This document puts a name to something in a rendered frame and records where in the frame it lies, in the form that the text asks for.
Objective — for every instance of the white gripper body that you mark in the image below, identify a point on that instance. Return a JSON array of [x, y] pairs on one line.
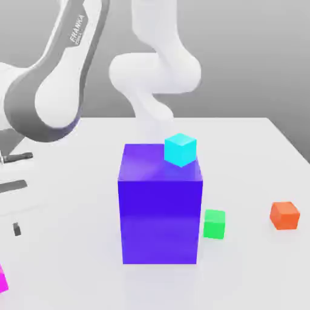
[[14, 186]]

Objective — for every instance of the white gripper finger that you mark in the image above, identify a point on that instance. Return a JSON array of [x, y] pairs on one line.
[[16, 229]]

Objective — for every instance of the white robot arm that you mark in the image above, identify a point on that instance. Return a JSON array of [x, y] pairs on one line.
[[155, 72]]

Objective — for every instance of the small magenta cube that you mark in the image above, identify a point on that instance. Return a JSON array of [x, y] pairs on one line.
[[3, 281]]

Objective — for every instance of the small cyan cube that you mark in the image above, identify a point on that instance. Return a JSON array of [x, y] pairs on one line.
[[180, 150]]

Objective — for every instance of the small green cube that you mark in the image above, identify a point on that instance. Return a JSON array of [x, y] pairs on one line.
[[214, 224]]

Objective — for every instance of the small orange cube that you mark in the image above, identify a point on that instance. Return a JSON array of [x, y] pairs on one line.
[[285, 216]]

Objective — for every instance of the large purple box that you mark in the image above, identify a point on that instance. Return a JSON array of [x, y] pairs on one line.
[[158, 218]]

